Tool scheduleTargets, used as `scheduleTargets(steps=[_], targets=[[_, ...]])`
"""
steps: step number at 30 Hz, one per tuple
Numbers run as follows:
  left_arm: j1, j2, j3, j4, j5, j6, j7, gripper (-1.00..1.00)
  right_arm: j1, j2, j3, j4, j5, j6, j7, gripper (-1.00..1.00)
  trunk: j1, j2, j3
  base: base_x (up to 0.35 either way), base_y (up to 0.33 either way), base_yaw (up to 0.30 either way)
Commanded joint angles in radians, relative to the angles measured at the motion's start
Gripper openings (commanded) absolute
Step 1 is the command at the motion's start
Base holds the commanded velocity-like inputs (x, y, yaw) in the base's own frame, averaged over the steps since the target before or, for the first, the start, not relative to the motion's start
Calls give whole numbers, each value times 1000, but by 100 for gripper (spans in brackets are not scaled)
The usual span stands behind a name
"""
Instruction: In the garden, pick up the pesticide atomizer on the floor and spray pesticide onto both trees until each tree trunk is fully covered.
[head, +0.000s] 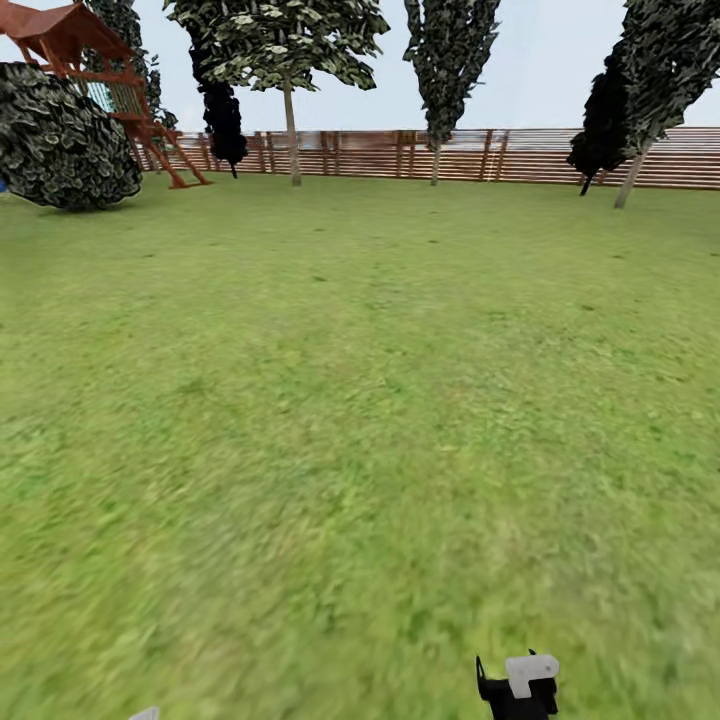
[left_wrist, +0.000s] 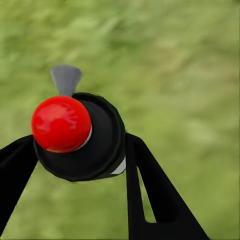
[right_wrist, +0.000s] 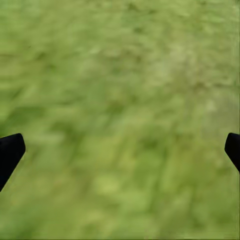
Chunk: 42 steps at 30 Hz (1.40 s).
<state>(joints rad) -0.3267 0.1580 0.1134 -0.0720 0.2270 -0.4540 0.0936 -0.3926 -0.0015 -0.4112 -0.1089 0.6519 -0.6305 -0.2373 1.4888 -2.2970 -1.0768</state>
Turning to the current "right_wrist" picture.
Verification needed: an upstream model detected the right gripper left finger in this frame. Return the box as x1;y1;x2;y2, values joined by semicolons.
0;133;26;192

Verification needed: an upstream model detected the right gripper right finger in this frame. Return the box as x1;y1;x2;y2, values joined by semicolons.
225;133;240;172

